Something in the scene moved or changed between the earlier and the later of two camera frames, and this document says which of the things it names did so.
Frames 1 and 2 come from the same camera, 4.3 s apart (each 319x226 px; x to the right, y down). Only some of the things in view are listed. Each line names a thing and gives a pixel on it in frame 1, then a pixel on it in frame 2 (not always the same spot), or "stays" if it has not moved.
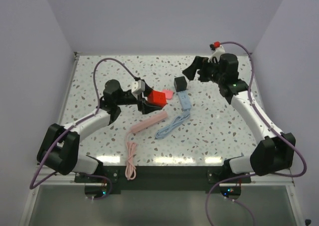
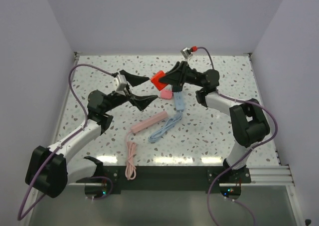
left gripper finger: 148,90 to 134,80
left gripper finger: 146,109 to 142,102
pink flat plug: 169,94 stays
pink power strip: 148,121 stays
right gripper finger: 198,64 to 177,75
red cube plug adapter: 157,98 to 155,80
